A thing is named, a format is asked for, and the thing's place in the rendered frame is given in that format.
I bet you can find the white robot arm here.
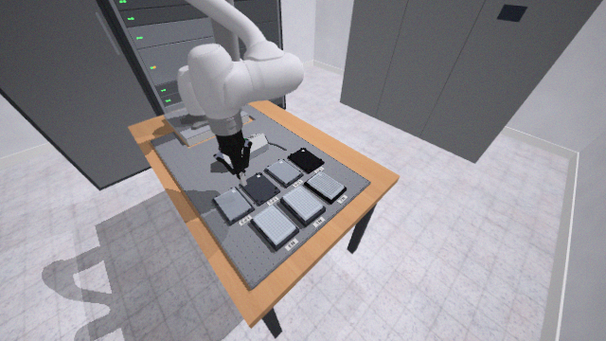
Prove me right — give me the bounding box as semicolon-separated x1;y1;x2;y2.
177;0;304;136

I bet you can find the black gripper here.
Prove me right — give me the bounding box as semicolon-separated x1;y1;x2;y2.
213;130;253;186

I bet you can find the white button panel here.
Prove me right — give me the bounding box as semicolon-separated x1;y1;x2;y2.
223;134;287;169

